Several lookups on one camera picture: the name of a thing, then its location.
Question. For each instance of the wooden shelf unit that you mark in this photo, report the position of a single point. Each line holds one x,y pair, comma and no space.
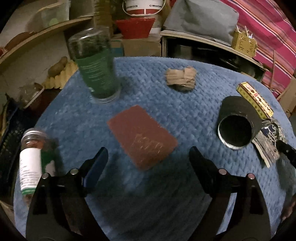
29,61

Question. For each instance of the blue textured table cloth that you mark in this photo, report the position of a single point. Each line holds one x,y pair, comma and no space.
148,190

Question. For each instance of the white label spice jar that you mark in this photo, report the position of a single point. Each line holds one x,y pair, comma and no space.
37,157

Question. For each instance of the red plastic basket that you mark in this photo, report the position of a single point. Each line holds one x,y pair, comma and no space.
135,28

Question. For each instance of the yellow rectangular box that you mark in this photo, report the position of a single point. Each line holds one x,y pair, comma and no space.
256,100

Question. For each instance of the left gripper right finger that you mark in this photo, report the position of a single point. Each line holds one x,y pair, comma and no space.
249,219

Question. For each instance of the yellow egg carton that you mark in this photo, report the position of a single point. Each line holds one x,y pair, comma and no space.
59,81

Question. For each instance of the crumpled brown cardboard piece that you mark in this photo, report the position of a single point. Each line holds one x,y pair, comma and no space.
181,79

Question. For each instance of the yellow utensil holder box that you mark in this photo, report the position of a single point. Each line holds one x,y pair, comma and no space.
243,43

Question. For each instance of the black cylindrical tube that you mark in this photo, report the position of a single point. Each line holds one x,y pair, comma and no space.
238,122

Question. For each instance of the silver patterned wrapper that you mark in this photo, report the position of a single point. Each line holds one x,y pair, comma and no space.
265,141

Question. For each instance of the green label glass jar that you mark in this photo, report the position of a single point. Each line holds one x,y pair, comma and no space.
91,51

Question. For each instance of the striped pink red curtain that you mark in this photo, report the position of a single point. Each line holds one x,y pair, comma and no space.
275,38

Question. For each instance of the white plastic bucket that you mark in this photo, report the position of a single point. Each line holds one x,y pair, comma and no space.
146,9

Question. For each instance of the clear plastic container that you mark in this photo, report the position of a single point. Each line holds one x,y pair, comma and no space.
54,13

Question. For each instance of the grey fabric cover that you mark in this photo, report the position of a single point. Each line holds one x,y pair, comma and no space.
213,20

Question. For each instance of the dark blue plastic crate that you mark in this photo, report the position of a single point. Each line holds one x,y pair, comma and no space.
10,146

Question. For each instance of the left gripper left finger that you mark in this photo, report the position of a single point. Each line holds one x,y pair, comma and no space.
59,211

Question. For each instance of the low wooden side table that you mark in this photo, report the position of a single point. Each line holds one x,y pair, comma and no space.
190,47

